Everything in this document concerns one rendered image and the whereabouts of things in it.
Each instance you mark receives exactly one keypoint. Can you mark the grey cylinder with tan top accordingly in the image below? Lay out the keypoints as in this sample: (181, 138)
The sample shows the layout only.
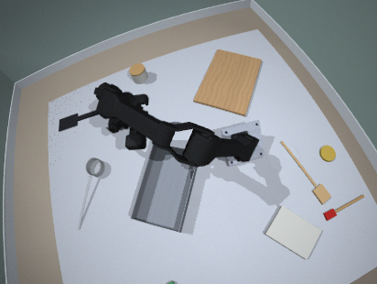
(138, 73)

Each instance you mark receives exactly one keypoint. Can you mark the wooden board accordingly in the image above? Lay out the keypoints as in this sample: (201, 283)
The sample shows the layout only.
(229, 81)

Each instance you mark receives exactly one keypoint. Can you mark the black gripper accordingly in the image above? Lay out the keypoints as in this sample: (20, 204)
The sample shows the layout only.
(136, 140)

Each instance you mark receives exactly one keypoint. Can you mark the black flat bar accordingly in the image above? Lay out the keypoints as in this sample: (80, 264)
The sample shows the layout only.
(72, 120)

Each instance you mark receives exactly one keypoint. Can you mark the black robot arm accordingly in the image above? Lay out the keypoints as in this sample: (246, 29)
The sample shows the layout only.
(203, 146)

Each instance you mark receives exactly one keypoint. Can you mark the yellow round disc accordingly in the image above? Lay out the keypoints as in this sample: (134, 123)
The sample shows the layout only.
(327, 153)

